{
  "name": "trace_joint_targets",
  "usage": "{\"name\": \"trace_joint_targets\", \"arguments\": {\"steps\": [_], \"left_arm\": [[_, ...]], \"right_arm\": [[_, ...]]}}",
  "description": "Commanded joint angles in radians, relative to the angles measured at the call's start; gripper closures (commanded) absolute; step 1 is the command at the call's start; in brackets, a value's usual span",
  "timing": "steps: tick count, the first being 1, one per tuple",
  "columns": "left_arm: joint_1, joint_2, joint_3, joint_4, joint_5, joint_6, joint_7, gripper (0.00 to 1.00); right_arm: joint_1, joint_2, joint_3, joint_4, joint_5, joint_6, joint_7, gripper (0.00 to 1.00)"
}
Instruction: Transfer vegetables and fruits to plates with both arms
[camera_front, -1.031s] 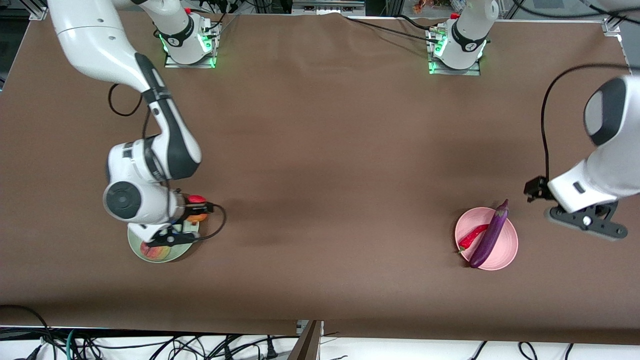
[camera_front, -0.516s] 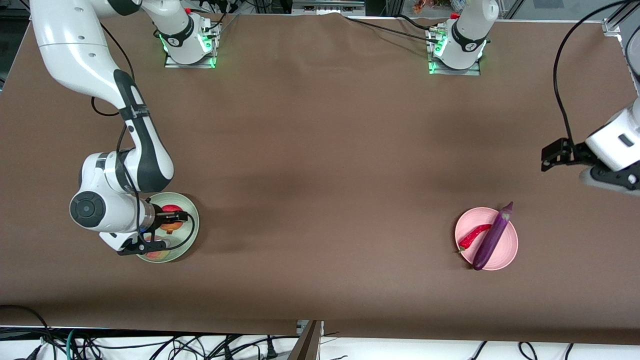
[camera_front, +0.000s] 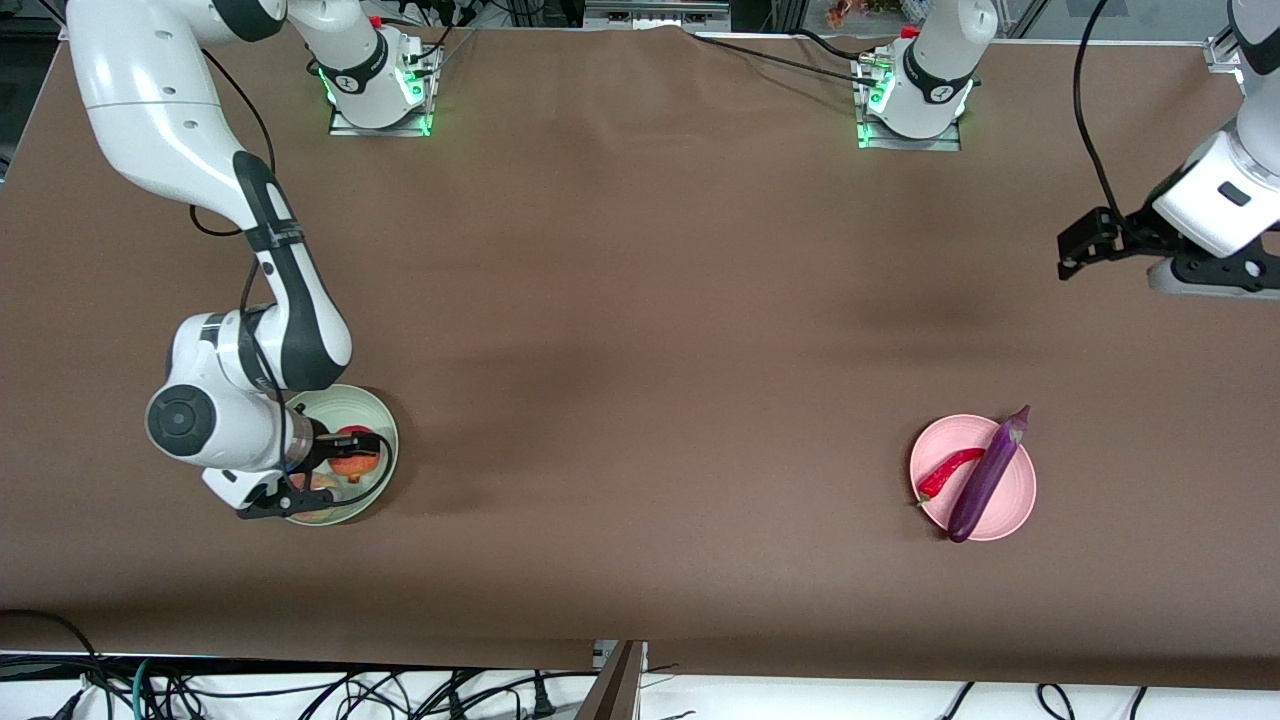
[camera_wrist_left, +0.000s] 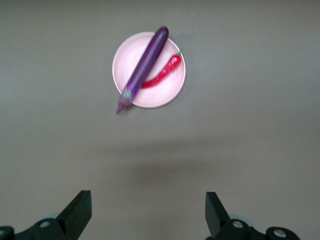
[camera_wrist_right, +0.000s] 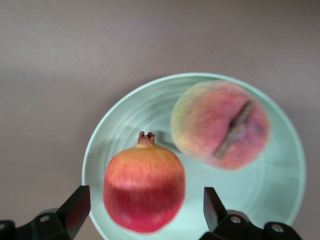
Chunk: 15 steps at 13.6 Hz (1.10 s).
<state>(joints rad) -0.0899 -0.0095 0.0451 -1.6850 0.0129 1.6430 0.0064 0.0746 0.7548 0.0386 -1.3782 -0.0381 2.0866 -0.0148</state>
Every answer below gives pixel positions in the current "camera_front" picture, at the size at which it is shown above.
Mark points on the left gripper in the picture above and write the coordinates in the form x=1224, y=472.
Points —
x=1133, y=227

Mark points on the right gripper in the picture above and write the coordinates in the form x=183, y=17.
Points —
x=322, y=443

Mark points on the red apple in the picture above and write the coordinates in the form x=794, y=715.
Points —
x=358, y=463

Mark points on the yellow pink peach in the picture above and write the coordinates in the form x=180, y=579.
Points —
x=322, y=480

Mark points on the purple eggplant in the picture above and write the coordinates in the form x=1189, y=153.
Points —
x=985, y=475

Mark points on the red chili pepper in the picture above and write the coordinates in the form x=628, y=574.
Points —
x=945, y=475

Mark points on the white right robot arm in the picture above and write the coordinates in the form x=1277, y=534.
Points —
x=150, y=90

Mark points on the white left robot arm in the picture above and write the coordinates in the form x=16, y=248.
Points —
x=935, y=70

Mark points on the green round plate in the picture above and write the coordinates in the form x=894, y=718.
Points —
x=355, y=405

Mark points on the pink round plate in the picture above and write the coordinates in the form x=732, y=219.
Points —
x=1015, y=497

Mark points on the brown table cloth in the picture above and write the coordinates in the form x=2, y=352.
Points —
x=640, y=520

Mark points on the black power plug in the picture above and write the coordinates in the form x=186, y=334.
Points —
x=541, y=705

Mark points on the orange plastic item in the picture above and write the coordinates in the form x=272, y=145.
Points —
x=845, y=12

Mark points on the grey device box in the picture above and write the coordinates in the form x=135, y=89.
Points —
x=655, y=12

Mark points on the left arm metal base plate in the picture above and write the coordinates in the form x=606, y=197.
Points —
x=910, y=143

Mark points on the grey wooden post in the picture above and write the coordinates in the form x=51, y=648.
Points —
x=618, y=690

